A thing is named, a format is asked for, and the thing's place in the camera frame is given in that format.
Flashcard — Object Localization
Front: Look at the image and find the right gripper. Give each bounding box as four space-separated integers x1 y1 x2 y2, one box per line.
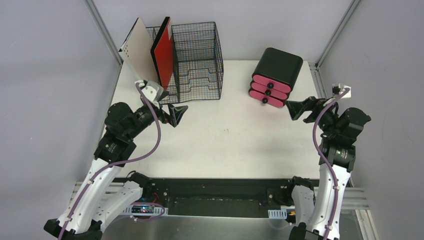
285 96 339 138

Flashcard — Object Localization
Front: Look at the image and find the black pink drawer unit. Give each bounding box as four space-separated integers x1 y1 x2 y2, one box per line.
248 47 304 108

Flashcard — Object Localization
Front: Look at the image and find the red A4 folder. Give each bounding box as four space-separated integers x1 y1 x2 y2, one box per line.
150 16 174 90

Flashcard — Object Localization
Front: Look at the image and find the white A4 folder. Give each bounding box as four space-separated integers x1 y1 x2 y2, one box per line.
118 17 159 83

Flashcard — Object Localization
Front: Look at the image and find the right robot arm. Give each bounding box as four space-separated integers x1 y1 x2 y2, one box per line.
283 96 371 240

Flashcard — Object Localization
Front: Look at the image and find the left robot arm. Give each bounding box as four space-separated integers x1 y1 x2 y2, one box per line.
43 102 188 240

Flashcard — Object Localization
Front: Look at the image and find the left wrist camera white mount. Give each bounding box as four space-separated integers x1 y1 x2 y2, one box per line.
135 80 165 104

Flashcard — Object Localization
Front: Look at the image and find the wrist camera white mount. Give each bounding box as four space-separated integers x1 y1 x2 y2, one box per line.
331 84 352 99
135 80 165 104

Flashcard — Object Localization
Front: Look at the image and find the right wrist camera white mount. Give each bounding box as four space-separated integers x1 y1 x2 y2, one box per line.
331 84 352 99

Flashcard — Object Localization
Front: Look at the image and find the black wire mesh desk organizer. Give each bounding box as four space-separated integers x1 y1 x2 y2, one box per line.
161 21 224 104

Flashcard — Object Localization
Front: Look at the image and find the black mounting base plate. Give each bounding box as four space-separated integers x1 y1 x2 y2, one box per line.
120 178 324 220

